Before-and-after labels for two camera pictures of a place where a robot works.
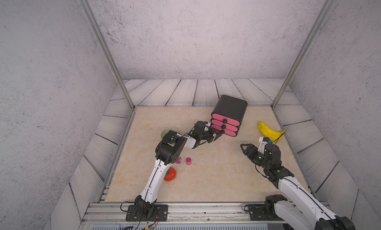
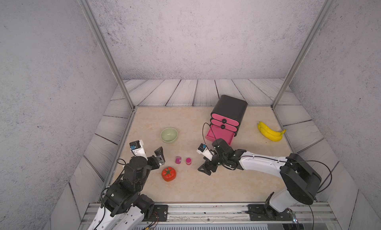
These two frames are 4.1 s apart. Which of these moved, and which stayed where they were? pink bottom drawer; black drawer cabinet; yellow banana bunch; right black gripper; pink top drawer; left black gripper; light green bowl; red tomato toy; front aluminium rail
Moved: right black gripper; pink bottom drawer; left black gripper
Stayed: black drawer cabinet; red tomato toy; pink top drawer; front aluminium rail; yellow banana bunch; light green bowl
